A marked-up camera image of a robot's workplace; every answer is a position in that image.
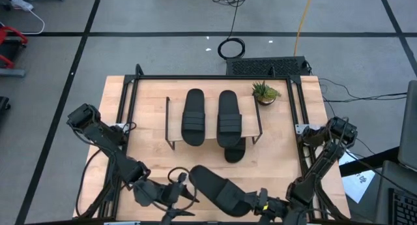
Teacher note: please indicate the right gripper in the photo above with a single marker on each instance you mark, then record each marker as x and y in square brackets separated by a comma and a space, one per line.
[275, 212]

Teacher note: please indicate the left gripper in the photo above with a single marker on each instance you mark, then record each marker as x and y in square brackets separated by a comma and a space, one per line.
[167, 194]

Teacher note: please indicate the black rubber slide sandal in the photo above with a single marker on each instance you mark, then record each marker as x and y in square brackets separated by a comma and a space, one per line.
[218, 190]
[193, 120]
[229, 120]
[235, 155]

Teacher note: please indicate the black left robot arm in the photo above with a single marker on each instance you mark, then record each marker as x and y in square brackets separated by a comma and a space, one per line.
[107, 143]

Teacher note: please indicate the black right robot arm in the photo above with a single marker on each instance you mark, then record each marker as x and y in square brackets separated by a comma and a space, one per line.
[325, 159]

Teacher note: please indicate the white paper sheet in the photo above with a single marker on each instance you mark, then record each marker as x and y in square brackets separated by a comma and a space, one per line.
[356, 182]

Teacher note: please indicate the small potted succulent plant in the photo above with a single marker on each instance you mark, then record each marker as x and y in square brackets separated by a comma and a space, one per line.
[265, 93]

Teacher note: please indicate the black desk beam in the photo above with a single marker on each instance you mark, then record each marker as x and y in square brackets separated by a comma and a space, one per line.
[365, 163]

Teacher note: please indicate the grey desk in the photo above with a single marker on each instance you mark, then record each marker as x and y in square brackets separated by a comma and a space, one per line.
[384, 192]

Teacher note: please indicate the black computer case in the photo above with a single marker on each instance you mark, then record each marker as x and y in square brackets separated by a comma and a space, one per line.
[267, 66]

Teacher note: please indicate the black keyboard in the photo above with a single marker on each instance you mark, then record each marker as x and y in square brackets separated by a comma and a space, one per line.
[405, 208]

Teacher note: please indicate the grey laptop lid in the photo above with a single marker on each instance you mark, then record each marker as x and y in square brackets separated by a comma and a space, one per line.
[408, 127]

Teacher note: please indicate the red framed cart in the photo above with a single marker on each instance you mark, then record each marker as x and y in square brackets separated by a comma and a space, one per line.
[9, 31]

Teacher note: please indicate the person's shoe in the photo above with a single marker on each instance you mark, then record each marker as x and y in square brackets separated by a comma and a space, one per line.
[21, 4]

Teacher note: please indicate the wooden shelf with black frame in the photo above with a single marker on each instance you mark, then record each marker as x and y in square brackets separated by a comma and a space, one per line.
[211, 120]

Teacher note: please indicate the silver mounting bracket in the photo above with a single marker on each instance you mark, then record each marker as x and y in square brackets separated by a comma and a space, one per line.
[303, 128]
[117, 125]

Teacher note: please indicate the black metal table frame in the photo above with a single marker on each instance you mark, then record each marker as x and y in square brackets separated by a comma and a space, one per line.
[211, 77]

